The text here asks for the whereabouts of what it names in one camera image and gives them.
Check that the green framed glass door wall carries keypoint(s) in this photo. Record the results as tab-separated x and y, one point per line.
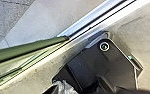
24	53

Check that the silver door threshold rail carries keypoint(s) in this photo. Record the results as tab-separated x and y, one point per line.
97	18

